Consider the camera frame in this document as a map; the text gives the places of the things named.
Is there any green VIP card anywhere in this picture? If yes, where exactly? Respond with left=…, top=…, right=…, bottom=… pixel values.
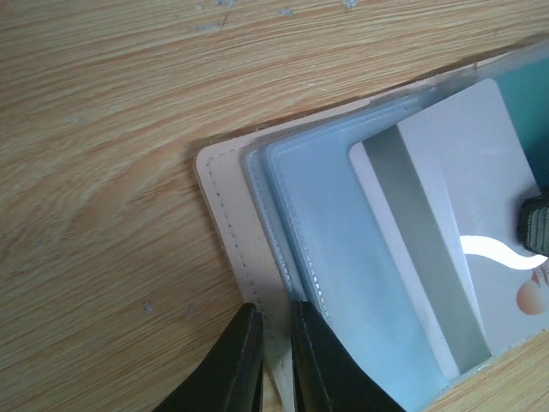
left=495, top=58, right=549, bottom=189

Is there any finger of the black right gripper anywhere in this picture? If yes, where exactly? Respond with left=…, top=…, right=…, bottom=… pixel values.
left=517, top=191, right=549, bottom=257

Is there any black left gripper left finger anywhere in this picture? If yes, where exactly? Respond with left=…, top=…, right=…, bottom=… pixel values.
left=154, top=303, right=263, bottom=412

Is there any beige card holder wallet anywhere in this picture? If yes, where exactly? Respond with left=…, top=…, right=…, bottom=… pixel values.
left=196, top=41, right=548, bottom=411

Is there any white pink striped card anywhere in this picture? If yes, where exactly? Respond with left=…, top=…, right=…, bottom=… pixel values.
left=349, top=79, right=548, bottom=379

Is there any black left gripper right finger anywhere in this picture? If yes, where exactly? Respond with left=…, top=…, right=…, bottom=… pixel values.
left=291, top=301, right=403, bottom=412

